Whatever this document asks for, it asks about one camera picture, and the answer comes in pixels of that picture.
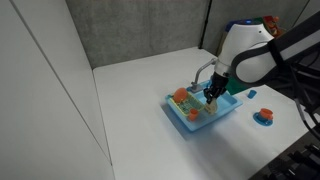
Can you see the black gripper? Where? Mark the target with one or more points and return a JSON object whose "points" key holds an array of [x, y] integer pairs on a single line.
{"points": [[218, 85]]}

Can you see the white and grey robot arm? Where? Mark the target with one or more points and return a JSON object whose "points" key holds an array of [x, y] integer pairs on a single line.
{"points": [[253, 56]]}

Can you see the blue toy saucer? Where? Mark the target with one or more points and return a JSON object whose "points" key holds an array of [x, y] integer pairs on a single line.
{"points": [[261, 121]]}

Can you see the orange toy plate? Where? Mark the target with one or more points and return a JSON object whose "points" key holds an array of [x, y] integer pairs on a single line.
{"points": [[180, 95]]}

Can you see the black tripod stand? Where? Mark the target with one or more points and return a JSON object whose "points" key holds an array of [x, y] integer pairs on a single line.
{"points": [[205, 23]]}

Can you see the small orange toy cup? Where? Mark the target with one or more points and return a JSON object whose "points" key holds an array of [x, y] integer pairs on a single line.
{"points": [[192, 115]]}

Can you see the yellow-green toy dish rack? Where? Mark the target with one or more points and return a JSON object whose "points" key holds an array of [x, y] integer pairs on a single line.
{"points": [[190, 106]]}

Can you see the small blue toy cup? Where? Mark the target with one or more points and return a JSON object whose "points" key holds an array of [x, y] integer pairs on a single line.
{"points": [[252, 94]]}

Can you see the green wrist camera housing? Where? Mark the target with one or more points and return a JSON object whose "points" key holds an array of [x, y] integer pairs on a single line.
{"points": [[237, 87]]}

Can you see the grey toy faucet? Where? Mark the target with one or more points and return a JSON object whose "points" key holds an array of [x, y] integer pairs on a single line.
{"points": [[199, 76]]}

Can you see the blue toy sink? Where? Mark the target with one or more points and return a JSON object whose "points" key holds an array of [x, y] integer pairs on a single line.
{"points": [[200, 120]]}

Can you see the black equipment beside table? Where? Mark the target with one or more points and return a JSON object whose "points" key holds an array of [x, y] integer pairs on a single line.
{"points": [[293, 156]]}

